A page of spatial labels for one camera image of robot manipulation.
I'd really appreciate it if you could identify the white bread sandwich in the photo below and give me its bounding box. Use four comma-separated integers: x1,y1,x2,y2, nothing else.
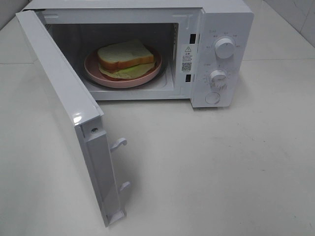
97,39,156,80

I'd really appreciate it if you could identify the white warning label sticker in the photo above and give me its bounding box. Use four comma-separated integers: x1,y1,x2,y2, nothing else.
181,44,196,73

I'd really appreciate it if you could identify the round white door button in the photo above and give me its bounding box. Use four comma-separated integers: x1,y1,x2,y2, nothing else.
205,92,220,105

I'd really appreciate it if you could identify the white microwave oven body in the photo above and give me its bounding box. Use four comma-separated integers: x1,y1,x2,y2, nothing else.
21,0,254,108

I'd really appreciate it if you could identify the pink round plate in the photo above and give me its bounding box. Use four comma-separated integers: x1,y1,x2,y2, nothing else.
84,45,163,89

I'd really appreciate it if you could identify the white microwave door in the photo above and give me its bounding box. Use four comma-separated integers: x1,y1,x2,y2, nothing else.
16,10,130,226

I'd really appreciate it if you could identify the upper white power knob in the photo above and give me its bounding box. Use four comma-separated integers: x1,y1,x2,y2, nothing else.
214,36,236,59

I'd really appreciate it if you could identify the glass microwave turntable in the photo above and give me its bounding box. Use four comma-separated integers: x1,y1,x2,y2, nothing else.
84,55,166,89

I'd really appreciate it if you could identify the lower white timer knob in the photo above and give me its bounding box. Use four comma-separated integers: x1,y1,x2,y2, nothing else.
209,70,227,90

